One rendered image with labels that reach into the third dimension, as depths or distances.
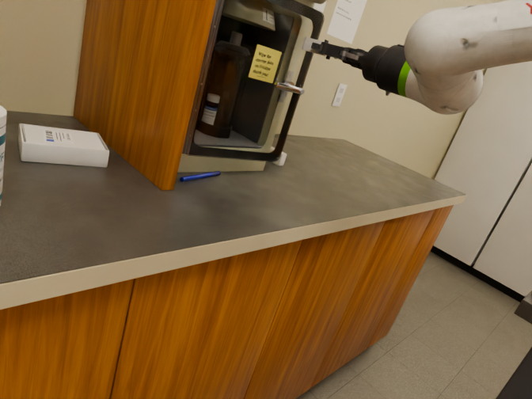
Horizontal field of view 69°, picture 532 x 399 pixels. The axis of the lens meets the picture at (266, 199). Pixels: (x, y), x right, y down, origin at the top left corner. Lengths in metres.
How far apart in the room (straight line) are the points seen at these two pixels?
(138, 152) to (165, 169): 0.11
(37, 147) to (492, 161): 3.38
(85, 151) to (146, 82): 0.19
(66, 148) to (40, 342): 0.39
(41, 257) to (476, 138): 3.51
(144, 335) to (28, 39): 0.80
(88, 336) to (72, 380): 0.09
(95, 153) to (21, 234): 0.31
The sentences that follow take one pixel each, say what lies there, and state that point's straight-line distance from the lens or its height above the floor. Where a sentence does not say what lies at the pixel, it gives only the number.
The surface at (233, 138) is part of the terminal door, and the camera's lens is 1.00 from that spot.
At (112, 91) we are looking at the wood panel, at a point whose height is 1.07.
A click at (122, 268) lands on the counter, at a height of 0.93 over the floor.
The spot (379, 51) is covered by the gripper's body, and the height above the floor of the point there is 1.33.
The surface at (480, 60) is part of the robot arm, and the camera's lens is 0.70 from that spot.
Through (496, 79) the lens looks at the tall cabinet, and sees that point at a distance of 3.80.
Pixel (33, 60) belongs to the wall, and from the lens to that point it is 1.23.
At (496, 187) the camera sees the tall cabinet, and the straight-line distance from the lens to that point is 3.73.
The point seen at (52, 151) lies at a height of 0.97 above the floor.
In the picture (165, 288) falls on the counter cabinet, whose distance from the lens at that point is 0.74.
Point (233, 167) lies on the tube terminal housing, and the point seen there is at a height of 0.95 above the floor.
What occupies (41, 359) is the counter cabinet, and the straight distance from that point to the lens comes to 0.71.
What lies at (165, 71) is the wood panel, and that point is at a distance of 0.85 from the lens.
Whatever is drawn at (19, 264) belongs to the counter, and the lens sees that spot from 0.59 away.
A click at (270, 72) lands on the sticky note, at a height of 1.22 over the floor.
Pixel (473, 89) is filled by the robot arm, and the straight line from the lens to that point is 0.81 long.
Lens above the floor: 1.27
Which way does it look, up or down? 20 degrees down
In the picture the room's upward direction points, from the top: 18 degrees clockwise
